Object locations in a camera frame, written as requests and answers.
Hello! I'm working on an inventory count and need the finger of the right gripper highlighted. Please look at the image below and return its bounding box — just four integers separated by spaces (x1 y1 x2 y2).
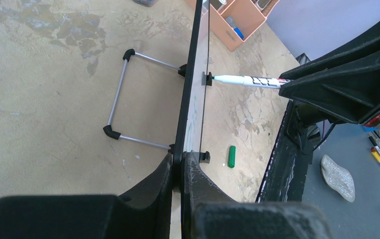
279 50 380 124
282 21 380 80

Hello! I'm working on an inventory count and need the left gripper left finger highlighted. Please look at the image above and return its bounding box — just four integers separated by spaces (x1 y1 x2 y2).
0 154 172 239

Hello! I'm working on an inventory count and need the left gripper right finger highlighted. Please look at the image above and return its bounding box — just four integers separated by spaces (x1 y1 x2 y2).
181 152 333 239

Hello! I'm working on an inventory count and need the green marker cap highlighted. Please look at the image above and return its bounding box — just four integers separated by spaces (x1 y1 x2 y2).
227 145 236 168

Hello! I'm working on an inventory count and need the small whiteboard black frame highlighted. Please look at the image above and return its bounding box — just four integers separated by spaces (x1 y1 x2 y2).
103 0 210 188

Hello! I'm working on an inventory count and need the green whiteboard marker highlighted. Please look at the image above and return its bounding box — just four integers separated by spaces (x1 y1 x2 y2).
212 75 291 89

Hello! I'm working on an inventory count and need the clear plastic bag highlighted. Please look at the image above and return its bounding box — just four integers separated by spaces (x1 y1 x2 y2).
320 155 355 203

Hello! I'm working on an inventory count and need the orange plastic file organizer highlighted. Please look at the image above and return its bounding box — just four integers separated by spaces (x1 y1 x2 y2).
186 0 278 52

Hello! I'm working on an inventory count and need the blue cap item in organizer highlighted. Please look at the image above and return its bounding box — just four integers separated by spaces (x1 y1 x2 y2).
225 16 244 39

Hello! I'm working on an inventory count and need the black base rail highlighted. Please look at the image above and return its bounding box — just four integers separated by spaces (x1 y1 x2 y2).
256 101 321 203

